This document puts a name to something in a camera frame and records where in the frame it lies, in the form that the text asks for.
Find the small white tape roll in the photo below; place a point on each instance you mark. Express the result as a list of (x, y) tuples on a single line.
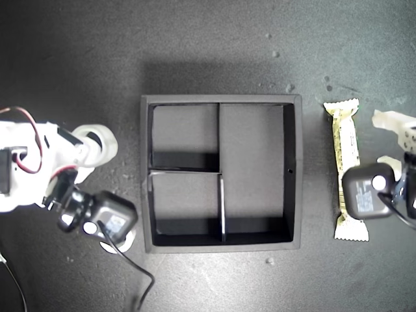
[(129, 245)]

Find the large white tape roll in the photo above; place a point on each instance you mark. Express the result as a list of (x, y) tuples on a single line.
[(111, 146)]

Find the black tray with wells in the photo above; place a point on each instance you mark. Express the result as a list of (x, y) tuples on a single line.
[(253, 143)]

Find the cream snack bar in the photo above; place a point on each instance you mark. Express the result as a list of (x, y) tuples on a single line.
[(347, 136)]

